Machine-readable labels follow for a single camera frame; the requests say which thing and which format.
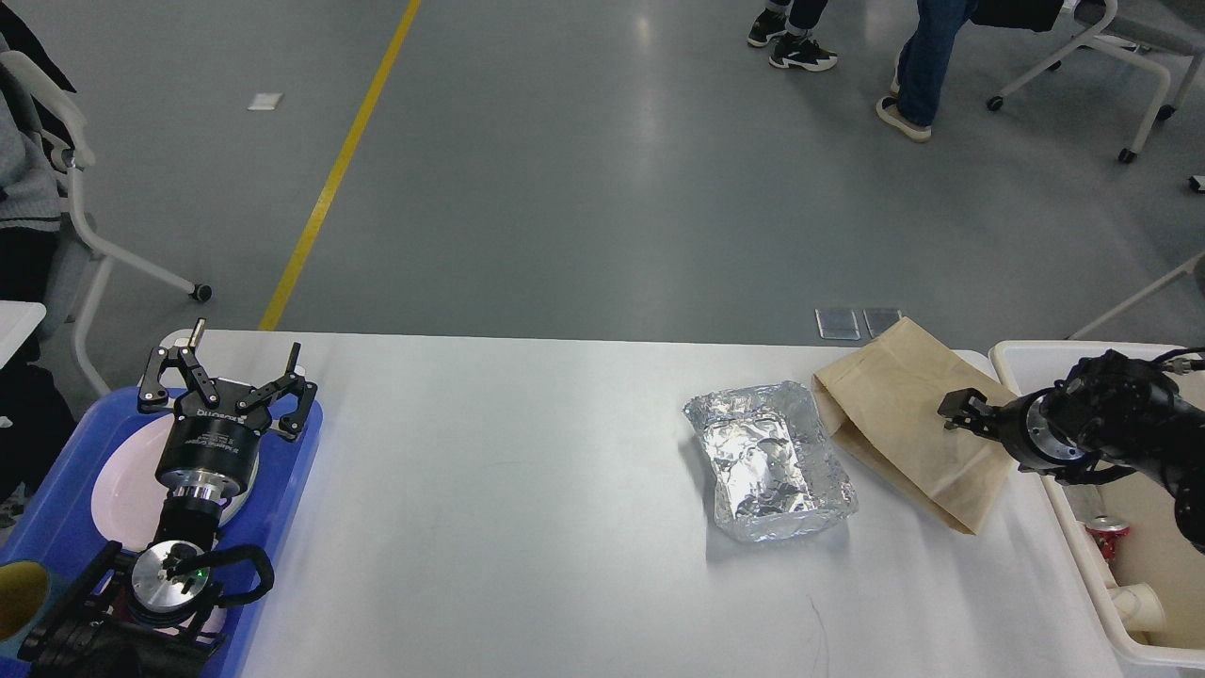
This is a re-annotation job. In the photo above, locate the pink plate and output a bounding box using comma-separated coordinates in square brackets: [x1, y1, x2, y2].
[90, 415, 260, 552]

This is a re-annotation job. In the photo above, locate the right metal floor plate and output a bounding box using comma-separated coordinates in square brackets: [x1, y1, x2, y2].
[862, 308, 904, 340]

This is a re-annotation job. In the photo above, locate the white office chair right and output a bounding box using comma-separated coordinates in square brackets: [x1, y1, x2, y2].
[984, 1, 1204, 164]

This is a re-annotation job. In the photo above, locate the person in blue jeans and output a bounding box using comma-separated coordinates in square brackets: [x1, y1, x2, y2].
[875, 1, 978, 143]

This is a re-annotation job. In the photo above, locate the brown paper bag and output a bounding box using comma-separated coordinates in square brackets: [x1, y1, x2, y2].
[811, 318, 1016, 535]

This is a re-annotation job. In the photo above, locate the white paper on floor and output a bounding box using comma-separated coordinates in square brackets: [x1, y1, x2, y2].
[247, 92, 283, 112]

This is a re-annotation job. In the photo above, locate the white plastic bin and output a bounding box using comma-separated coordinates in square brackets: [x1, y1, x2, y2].
[989, 340, 1204, 677]

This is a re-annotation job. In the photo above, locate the white paper cup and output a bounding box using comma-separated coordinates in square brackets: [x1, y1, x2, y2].
[1107, 582, 1166, 642]

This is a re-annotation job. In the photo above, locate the white chair leg right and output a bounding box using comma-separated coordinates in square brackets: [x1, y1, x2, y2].
[1066, 250, 1204, 340]

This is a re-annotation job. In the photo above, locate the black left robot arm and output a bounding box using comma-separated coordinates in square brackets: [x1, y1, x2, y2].
[2, 322, 322, 677]

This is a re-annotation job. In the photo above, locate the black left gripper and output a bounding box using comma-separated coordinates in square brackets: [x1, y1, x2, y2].
[137, 317, 318, 499]

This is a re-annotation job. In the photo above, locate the aluminium foil tray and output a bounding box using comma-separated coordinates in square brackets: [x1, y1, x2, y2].
[683, 381, 860, 543]

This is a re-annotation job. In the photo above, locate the metal floor plate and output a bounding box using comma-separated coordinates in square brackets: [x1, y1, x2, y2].
[815, 306, 862, 342]
[862, 308, 904, 340]

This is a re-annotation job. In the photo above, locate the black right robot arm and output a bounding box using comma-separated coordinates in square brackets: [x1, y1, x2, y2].
[937, 348, 1204, 552]

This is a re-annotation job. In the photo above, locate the left metal floor plate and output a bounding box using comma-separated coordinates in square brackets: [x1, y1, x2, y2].
[815, 306, 862, 342]

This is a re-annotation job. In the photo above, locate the red foil wrapper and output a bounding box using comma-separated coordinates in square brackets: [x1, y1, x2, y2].
[1085, 515, 1131, 565]

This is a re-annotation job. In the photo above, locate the seated person grey cardigan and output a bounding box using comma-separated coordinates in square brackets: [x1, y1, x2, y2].
[1, 72, 76, 501]

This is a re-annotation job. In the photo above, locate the person in black trousers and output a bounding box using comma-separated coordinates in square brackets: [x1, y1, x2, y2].
[747, 1, 839, 73]

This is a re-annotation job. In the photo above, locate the white chair left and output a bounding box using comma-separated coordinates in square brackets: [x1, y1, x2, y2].
[2, 51, 214, 396]

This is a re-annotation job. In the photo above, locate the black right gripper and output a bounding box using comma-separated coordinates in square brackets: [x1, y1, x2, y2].
[937, 389, 1085, 473]

